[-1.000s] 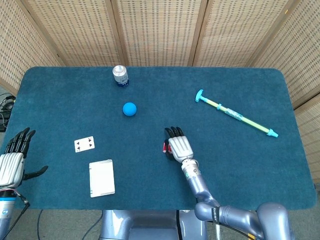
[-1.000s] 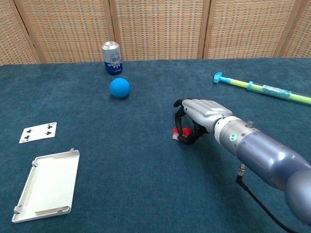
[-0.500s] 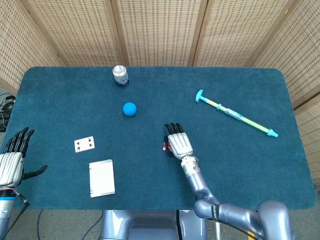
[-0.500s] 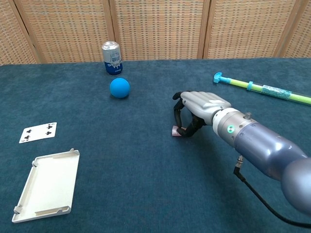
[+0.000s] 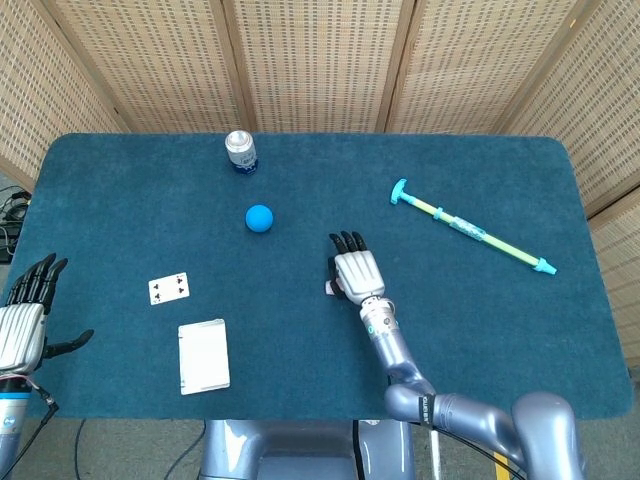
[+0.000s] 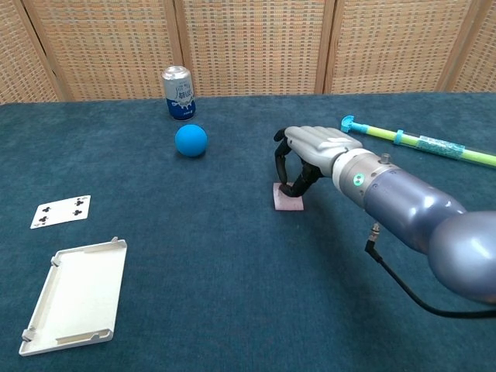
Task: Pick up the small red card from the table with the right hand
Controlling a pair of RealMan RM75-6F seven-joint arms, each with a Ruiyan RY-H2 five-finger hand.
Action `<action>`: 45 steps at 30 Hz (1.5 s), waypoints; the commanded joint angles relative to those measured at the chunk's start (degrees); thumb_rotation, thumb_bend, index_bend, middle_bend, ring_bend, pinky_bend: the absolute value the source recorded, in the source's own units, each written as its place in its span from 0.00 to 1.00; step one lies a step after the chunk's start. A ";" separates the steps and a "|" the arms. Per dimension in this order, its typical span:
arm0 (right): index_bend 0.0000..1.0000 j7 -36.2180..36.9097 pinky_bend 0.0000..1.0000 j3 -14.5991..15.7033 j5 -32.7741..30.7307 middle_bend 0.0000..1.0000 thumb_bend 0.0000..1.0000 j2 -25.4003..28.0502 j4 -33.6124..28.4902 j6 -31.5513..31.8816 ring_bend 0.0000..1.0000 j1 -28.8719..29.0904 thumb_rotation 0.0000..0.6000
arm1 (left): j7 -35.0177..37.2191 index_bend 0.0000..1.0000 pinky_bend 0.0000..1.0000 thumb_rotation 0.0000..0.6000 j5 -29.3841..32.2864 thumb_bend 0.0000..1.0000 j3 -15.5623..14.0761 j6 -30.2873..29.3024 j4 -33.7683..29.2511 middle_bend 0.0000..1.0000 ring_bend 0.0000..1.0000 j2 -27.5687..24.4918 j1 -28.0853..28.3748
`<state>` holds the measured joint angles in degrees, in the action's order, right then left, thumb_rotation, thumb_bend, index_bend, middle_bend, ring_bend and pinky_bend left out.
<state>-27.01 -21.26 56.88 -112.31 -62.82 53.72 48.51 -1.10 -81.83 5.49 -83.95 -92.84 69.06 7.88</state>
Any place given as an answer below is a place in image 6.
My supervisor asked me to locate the teal tablecloth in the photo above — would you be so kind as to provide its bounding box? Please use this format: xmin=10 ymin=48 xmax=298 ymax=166
xmin=0 ymin=91 xmax=496 ymax=372

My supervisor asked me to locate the silver blue drink can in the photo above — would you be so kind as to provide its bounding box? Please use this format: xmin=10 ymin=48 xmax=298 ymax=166
xmin=161 ymin=64 xmax=197 ymax=119

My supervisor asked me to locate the woven folding screen panel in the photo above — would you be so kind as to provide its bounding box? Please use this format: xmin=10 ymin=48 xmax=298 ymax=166
xmin=0 ymin=0 xmax=63 ymax=105
xmin=323 ymin=0 xmax=485 ymax=95
xmin=21 ymin=0 xmax=185 ymax=102
xmin=437 ymin=0 xmax=496 ymax=93
xmin=172 ymin=0 xmax=336 ymax=98

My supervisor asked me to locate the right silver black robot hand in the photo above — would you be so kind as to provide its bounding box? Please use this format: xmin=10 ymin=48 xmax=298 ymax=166
xmin=273 ymin=126 xmax=363 ymax=199

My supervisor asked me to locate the blue ball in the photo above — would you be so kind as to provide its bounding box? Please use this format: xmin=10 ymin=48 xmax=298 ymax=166
xmin=174 ymin=123 xmax=208 ymax=158

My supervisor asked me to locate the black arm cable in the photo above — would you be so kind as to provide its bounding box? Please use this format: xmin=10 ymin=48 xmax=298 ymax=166
xmin=364 ymin=222 xmax=496 ymax=319

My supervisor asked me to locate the four of clubs card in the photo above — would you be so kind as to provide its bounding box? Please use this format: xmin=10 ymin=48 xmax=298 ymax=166
xmin=29 ymin=195 xmax=91 ymax=230

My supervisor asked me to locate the red rectangular card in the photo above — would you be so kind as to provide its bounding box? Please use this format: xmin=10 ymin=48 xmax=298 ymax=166
xmin=272 ymin=182 xmax=305 ymax=212

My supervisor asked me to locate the white plastic tray lid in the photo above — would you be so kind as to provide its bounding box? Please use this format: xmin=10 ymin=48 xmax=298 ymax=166
xmin=18 ymin=236 xmax=128 ymax=357

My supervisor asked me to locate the green blue toy pump stick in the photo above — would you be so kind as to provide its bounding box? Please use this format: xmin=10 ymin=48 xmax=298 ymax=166
xmin=339 ymin=115 xmax=496 ymax=169

